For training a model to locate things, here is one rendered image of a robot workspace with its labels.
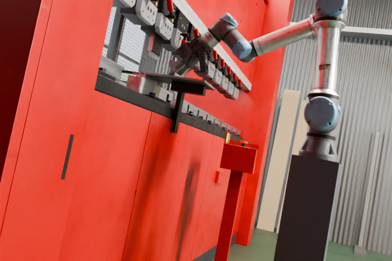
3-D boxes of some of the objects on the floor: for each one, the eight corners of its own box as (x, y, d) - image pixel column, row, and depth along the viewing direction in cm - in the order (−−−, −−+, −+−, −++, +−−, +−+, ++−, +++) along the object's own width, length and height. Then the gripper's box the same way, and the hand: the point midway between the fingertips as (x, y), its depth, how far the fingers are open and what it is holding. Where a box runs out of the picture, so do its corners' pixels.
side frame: (247, 246, 383) (292, -10, 402) (156, 224, 408) (202, -17, 427) (251, 242, 407) (294, 1, 426) (165, 221, 432) (209, -6, 451)
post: (74, 237, 298) (134, -47, 314) (68, 236, 299) (128, -47, 316) (78, 236, 302) (137, -43, 319) (72, 235, 304) (130, -44, 320)
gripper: (203, 38, 196) (167, 70, 200) (193, 30, 185) (156, 64, 188) (214, 52, 193) (178, 84, 197) (205, 44, 182) (167, 78, 185)
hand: (173, 77), depth 191 cm, fingers open, 5 cm apart
